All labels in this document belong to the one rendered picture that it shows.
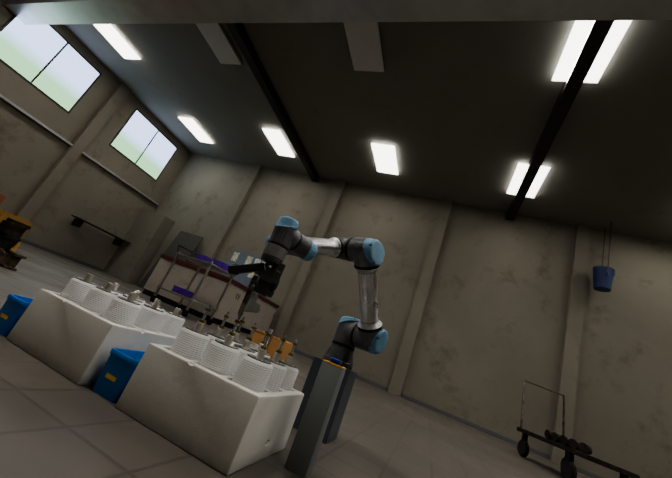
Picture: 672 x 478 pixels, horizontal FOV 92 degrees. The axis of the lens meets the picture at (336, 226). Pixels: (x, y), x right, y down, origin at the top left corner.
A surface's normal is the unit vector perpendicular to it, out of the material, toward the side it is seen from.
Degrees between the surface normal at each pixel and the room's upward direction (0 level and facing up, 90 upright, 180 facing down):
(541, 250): 90
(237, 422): 90
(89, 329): 90
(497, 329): 90
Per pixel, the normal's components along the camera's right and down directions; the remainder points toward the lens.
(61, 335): -0.24, -0.44
